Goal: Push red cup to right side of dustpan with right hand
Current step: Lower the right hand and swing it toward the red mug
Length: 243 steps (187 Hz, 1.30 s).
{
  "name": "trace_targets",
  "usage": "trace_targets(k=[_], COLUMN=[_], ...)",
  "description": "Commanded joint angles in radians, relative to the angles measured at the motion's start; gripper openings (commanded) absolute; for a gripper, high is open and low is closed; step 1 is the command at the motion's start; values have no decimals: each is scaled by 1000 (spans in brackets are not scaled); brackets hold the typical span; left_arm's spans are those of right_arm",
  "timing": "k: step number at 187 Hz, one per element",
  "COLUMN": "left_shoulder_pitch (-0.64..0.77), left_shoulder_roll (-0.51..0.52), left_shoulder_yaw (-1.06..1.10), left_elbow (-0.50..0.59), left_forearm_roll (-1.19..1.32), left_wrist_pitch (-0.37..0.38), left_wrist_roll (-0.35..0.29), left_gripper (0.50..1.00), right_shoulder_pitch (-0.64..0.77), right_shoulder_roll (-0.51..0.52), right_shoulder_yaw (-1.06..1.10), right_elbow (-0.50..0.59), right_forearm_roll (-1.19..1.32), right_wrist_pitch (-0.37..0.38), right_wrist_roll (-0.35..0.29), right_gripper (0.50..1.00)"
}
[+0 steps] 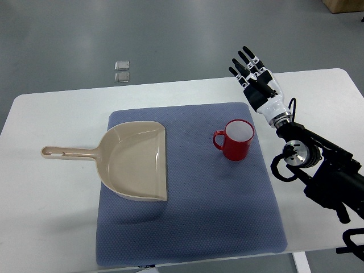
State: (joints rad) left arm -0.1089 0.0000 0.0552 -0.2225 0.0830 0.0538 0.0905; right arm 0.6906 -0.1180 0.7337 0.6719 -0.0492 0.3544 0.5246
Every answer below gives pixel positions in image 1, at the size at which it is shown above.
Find red cup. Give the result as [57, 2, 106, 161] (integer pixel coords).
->
[213, 119, 255, 161]

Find white table leg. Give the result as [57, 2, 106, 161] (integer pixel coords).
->
[292, 251, 311, 273]

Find upper metal floor plate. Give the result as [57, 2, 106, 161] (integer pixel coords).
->
[114, 61, 130, 71]

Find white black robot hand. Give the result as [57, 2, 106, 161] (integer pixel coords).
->
[229, 46, 293, 129]

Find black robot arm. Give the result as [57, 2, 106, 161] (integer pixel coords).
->
[271, 115, 363, 224]

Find cardboard box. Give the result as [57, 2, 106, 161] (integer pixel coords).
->
[322, 0, 363, 14]

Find beige plastic dustpan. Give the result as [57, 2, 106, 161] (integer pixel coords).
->
[41, 121, 168, 201]

